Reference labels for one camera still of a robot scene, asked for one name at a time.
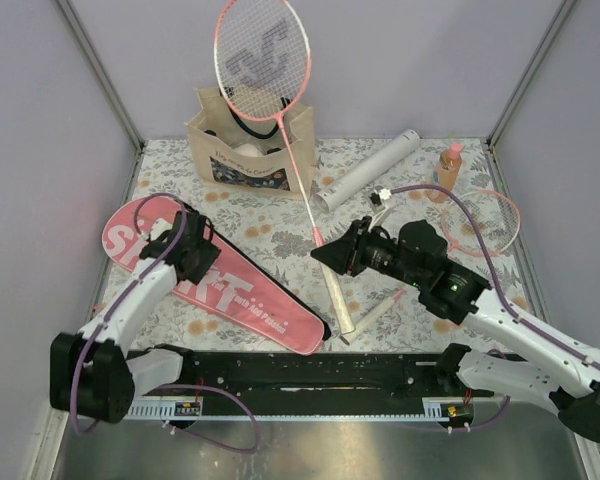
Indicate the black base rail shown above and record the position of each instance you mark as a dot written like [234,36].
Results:
[321,385]

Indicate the floral tablecloth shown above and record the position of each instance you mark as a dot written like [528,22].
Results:
[275,232]

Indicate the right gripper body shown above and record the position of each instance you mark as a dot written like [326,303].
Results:
[374,251]

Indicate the pink badminton racket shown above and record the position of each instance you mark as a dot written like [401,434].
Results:
[263,62]
[479,226]

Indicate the beige canvas tote bag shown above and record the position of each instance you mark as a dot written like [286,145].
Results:
[287,167]

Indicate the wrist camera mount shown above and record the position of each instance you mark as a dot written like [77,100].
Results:
[157,240]
[382,204]

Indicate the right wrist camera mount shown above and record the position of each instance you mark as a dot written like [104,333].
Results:
[382,204]

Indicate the pink racket cover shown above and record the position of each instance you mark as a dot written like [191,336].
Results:
[235,288]

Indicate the white item inside bag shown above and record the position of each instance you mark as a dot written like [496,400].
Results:
[248,150]

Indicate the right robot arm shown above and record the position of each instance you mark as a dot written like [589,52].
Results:
[555,371]

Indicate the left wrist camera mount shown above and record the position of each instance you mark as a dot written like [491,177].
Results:
[157,240]

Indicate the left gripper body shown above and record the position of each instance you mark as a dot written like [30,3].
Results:
[207,254]

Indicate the peach lotion bottle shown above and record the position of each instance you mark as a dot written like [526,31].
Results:
[447,169]

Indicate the white shuttlecock tube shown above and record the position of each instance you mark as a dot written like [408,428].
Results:
[366,171]

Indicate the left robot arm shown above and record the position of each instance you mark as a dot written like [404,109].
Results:
[90,372]

